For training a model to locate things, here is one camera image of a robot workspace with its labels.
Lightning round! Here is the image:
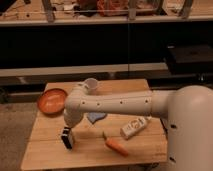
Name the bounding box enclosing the wooden folding table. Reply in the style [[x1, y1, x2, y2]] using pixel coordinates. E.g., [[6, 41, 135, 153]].
[[20, 78, 174, 171]]

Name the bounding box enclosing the blue sponge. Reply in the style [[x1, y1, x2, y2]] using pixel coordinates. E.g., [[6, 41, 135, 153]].
[[87, 113, 107, 124]]

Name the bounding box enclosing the black and white eraser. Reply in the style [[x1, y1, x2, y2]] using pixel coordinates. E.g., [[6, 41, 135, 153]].
[[61, 127, 74, 149]]

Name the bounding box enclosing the orange toy carrot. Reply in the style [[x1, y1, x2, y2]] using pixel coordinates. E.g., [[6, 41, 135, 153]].
[[102, 133, 129, 157]]

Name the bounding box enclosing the white lotion bottle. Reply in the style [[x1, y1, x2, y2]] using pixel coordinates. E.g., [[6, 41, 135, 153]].
[[120, 116, 152, 140]]

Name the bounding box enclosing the black box on shelf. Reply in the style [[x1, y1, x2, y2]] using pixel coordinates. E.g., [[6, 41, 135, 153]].
[[166, 45, 213, 74]]

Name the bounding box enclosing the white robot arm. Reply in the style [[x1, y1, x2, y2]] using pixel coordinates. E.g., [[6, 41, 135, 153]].
[[64, 83, 213, 171]]

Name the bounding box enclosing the orange bowl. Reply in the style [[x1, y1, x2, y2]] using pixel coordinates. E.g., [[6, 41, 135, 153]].
[[37, 88, 67, 115]]

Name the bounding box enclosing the clear plastic cup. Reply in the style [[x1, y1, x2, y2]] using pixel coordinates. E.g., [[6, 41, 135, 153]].
[[85, 78, 98, 94]]

